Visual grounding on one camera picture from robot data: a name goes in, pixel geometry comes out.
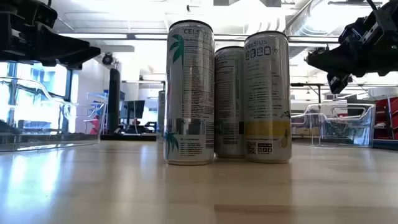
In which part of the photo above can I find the black computer monitor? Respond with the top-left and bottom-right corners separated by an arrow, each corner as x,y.
119,100 -> 146,119

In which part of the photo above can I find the red chair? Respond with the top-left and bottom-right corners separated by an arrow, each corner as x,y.
89,114 -> 101,136

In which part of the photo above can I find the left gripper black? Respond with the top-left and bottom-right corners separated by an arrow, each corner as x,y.
0,0 -> 102,70

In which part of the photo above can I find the clear plastic bin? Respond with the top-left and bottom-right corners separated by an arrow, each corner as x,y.
0,76 -> 104,153
291,102 -> 377,148

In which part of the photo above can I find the ceiling light strip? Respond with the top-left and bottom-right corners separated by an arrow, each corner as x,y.
58,33 -> 128,40
134,34 -> 169,40
214,34 -> 340,44

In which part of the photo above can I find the Celsius can yellow band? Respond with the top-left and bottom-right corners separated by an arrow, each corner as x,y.
243,30 -> 293,164

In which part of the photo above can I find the Celsius can teal band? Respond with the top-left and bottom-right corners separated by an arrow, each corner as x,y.
213,45 -> 246,159

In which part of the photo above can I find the red storage shelf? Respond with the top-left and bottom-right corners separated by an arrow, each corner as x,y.
374,96 -> 398,141

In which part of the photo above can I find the white Celsius soda can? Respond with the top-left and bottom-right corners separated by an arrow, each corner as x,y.
156,90 -> 167,144

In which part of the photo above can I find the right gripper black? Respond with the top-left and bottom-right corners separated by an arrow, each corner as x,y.
306,0 -> 398,94

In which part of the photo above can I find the Celsius can green palm print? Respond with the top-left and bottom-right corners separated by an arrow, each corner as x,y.
164,19 -> 216,166

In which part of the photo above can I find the black cylindrical column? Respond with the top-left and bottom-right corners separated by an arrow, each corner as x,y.
108,67 -> 121,135

